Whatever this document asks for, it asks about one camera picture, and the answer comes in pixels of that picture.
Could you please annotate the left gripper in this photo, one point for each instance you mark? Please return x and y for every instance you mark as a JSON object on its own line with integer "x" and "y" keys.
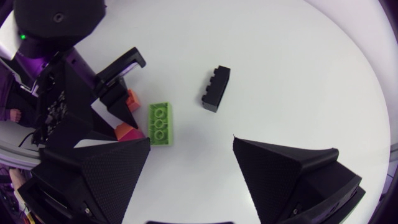
{"x": 62, "y": 90}

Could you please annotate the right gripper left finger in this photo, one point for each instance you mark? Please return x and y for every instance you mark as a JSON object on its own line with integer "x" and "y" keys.
{"x": 102, "y": 180}

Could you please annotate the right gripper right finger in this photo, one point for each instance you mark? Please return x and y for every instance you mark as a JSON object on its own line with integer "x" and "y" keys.
{"x": 280, "y": 180}

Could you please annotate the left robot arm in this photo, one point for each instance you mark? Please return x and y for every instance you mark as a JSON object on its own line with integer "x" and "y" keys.
{"x": 56, "y": 21}

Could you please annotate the orange toy brick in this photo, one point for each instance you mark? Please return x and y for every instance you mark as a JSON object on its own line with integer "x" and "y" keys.
{"x": 133, "y": 101}

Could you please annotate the magenta toy brick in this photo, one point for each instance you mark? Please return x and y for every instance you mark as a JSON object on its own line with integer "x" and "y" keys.
{"x": 135, "y": 135}

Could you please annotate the green toy brick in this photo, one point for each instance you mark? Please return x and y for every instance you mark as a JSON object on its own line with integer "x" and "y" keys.
{"x": 160, "y": 124}

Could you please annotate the person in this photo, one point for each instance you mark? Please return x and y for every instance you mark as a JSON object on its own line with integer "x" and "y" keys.
{"x": 9, "y": 99}

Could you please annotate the black toy brick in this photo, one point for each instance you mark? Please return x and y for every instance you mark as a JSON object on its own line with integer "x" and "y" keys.
{"x": 216, "y": 90}

